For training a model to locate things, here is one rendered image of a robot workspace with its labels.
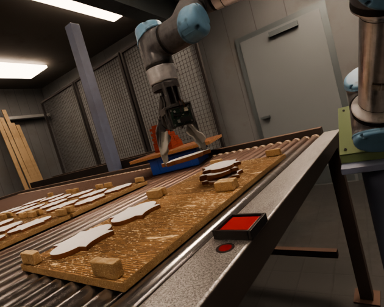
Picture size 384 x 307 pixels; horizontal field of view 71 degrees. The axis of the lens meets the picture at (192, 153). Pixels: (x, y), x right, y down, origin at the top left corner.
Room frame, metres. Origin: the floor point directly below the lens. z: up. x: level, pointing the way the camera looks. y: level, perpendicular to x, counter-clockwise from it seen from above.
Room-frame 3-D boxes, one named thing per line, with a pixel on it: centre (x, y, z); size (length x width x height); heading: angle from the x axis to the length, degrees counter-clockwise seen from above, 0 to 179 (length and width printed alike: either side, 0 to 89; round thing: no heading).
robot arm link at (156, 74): (0.71, 0.02, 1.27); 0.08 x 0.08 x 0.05
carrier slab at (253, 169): (0.96, -0.08, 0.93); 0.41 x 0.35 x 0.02; 143
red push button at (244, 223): (0.48, -0.05, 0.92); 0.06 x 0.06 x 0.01; 53
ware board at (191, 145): (1.76, 0.07, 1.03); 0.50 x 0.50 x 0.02; 75
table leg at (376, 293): (1.36, -0.70, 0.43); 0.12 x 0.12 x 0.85; 53
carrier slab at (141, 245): (0.63, 0.16, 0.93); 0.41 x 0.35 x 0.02; 144
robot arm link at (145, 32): (0.70, 0.02, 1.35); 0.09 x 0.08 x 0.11; 52
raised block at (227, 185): (0.71, -0.06, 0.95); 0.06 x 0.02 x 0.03; 54
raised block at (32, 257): (0.55, 0.39, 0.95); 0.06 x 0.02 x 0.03; 54
